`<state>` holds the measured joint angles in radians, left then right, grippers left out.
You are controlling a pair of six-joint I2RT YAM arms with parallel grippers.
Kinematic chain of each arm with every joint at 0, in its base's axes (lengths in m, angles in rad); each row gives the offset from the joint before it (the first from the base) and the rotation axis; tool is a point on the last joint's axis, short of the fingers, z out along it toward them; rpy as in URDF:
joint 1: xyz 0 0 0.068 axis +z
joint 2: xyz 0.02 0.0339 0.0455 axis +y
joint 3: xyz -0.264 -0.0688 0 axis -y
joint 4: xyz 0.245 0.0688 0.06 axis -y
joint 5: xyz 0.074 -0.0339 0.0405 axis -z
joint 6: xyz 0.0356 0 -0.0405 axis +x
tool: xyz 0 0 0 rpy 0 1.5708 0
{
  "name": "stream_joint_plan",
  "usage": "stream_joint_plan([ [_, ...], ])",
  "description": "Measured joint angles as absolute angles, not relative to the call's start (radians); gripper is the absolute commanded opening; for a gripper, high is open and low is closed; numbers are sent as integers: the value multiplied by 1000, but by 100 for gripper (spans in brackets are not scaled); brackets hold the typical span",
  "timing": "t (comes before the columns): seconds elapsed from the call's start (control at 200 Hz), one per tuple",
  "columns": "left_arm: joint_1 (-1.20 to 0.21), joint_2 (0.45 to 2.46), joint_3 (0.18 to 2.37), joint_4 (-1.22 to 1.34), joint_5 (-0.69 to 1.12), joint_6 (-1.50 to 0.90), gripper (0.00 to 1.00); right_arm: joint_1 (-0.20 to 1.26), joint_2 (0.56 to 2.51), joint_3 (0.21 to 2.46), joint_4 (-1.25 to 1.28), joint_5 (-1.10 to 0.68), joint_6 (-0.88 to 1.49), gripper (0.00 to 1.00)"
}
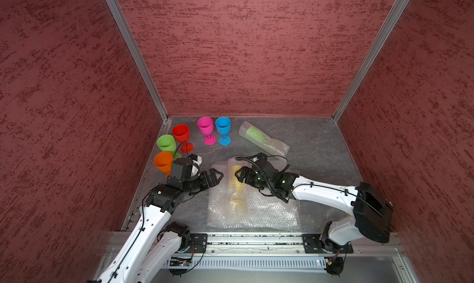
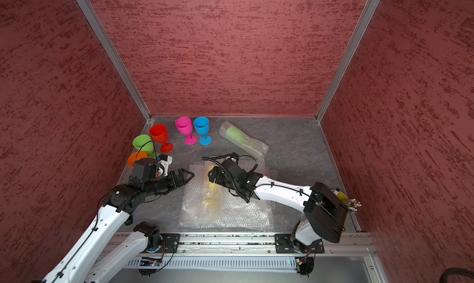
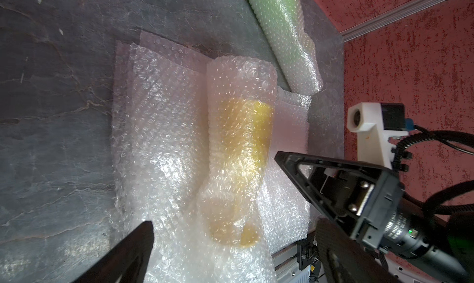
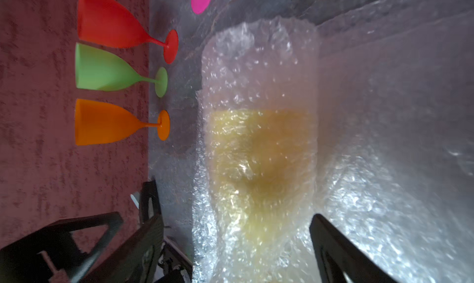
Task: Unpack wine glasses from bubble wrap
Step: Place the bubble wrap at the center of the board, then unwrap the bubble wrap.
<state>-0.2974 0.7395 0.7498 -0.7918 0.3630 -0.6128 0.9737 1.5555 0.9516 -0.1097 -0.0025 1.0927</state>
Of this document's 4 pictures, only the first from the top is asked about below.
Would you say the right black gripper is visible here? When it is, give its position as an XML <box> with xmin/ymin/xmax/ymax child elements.
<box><xmin>234</xmin><ymin>166</ymin><xmax>273</xmax><ymax>190</ymax></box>

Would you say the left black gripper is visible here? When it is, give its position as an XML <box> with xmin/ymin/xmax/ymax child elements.
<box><xmin>181</xmin><ymin>169</ymin><xmax>223</xmax><ymax>195</ymax></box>

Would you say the yellow glass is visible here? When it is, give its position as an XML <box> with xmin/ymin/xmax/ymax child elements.
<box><xmin>225</xmin><ymin>157</ymin><xmax>256</xmax><ymax>224</ymax></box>

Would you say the light green glass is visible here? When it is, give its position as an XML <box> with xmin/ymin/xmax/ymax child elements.
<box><xmin>238</xmin><ymin>121</ymin><xmax>290</xmax><ymax>157</ymax></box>

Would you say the orange glass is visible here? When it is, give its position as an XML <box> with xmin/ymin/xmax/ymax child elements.
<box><xmin>153</xmin><ymin>152</ymin><xmax>174</xmax><ymax>178</ymax></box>

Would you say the pink glass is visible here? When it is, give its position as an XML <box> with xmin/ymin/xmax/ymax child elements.
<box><xmin>197</xmin><ymin>117</ymin><xmax>216</xmax><ymax>145</ymax></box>

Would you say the blue glass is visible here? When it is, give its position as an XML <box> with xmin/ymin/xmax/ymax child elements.
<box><xmin>216</xmin><ymin>117</ymin><xmax>232</xmax><ymax>146</ymax></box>

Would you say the red wine glass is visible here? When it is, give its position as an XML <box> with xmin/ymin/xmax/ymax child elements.
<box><xmin>172</xmin><ymin>124</ymin><xmax>194</xmax><ymax>154</ymax></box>

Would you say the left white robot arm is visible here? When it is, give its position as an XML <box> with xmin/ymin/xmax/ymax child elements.
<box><xmin>97</xmin><ymin>154</ymin><xmax>224</xmax><ymax>283</ymax></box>

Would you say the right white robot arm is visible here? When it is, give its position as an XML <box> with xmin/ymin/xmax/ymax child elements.
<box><xmin>235</xmin><ymin>154</ymin><xmax>393</xmax><ymax>253</ymax></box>

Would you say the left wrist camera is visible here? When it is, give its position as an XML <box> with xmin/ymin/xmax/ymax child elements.
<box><xmin>188</xmin><ymin>154</ymin><xmax>202</xmax><ymax>174</ymax></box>

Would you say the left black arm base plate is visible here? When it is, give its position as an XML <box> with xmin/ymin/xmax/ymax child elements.
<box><xmin>185</xmin><ymin>233</ymin><xmax>209</xmax><ymax>254</ymax></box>

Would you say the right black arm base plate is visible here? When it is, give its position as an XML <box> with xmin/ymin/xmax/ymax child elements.
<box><xmin>301</xmin><ymin>234</ymin><xmax>354</xmax><ymax>255</ymax></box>

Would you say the white perforated cable duct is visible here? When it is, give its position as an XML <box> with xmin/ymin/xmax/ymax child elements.
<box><xmin>163</xmin><ymin>256</ymin><xmax>327</xmax><ymax>272</ymax></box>

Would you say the aluminium front rail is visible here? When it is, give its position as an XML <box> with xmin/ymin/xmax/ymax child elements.
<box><xmin>195</xmin><ymin>232</ymin><xmax>406</xmax><ymax>257</ymax></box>

